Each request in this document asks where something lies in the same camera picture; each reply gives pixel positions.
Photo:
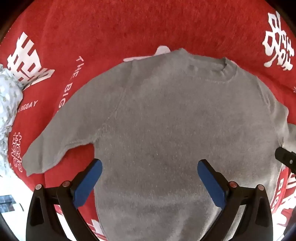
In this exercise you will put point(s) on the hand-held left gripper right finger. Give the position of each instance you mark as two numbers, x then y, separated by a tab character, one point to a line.
211	183

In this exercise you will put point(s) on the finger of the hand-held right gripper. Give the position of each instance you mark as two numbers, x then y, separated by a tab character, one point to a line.
285	156

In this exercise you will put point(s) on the red plastic stool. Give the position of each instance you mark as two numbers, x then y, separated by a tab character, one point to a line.
287	214

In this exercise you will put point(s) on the white patterned cloth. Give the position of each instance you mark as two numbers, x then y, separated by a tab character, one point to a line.
7	104

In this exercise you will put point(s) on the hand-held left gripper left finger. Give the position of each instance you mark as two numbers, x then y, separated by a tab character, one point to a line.
86	183

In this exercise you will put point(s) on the grey sweater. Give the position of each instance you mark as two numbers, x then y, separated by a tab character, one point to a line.
161	115

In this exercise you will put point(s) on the red printed blanket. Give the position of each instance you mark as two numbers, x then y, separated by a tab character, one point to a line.
115	34

